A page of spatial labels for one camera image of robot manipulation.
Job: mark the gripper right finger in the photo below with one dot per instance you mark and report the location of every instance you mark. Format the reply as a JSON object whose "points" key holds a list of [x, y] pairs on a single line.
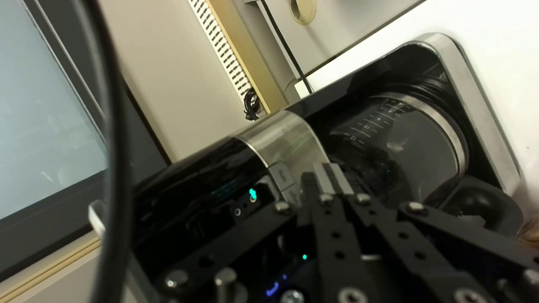
{"points": [[438, 235]]}

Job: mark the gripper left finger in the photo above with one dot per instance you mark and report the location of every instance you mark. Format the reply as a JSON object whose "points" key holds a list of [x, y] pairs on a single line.
{"points": [[324, 219]]}

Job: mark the black and silver coffeemaker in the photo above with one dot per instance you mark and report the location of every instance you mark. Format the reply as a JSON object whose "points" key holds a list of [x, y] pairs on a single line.
{"points": [[189, 189]]}

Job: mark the glass coffee carafe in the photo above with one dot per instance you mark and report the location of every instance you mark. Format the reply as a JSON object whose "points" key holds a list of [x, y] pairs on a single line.
{"points": [[404, 143]]}

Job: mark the white perforated vent strip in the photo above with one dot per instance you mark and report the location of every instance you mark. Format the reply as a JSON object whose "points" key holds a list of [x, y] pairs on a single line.
{"points": [[223, 50]]}

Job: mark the dark framed window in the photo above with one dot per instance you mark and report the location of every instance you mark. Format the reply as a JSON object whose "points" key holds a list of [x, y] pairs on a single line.
{"points": [[42, 105]]}

